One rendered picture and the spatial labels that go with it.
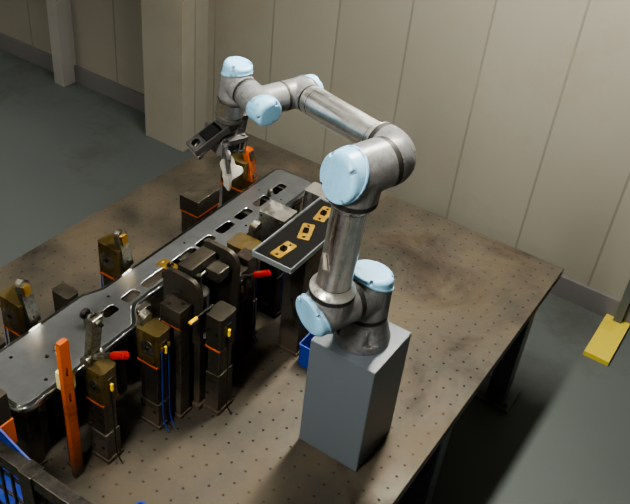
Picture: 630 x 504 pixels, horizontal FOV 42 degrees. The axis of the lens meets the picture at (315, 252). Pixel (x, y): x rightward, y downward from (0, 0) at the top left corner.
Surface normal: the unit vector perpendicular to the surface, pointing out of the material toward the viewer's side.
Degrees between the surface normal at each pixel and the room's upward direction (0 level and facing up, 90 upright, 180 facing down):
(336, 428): 90
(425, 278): 0
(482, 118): 90
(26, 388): 0
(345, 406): 90
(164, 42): 90
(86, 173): 0
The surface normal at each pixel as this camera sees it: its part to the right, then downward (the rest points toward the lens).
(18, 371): 0.09, -0.80
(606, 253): -0.55, 0.46
